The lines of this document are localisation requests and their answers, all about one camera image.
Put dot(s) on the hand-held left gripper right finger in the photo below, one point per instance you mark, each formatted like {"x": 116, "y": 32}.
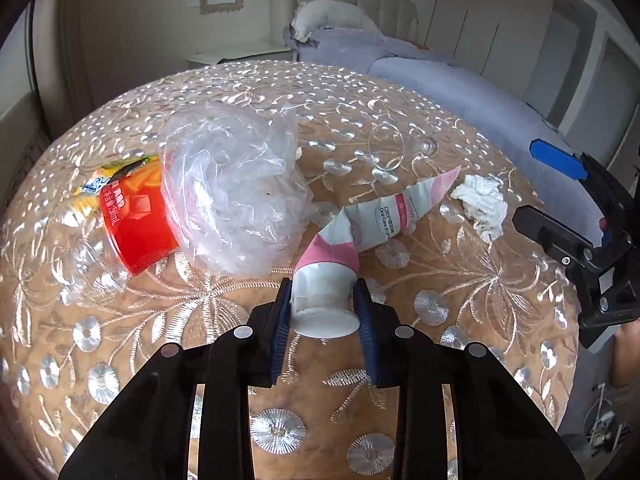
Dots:
{"x": 369, "y": 340}

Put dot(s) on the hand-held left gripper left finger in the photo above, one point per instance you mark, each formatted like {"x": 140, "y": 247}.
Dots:
{"x": 279, "y": 332}

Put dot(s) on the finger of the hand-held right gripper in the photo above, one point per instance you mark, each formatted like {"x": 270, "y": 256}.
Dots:
{"x": 545, "y": 227}
{"x": 557, "y": 157}

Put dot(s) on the pink white toothpaste tube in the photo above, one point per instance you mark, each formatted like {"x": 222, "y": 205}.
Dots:
{"x": 325, "y": 305}

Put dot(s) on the person's right forearm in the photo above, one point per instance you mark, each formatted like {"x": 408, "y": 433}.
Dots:
{"x": 627, "y": 355}

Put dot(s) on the crumpled white tissue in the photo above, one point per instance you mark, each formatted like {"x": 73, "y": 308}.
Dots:
{"x": 480, "y": 200}

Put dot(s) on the clear plastic bag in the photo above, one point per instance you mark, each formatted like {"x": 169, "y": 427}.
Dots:
{"x": 225, "y": 185}

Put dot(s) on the beige wardrobe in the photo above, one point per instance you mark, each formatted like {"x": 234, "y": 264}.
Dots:
{"x": 500, "y": 10}

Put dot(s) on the plastic bottle red yellow label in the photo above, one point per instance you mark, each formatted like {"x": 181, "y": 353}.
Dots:
{"x": 135, "y": 215}

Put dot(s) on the white pillow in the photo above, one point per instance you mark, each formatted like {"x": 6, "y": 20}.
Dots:
{"x": 330, "y": 15}

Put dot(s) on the white nightstand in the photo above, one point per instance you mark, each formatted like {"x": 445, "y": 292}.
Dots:
{"x": 235, "y": 54}

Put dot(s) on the beige window seat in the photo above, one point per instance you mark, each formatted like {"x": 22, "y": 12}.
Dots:
{"x": 20, "y": 120}

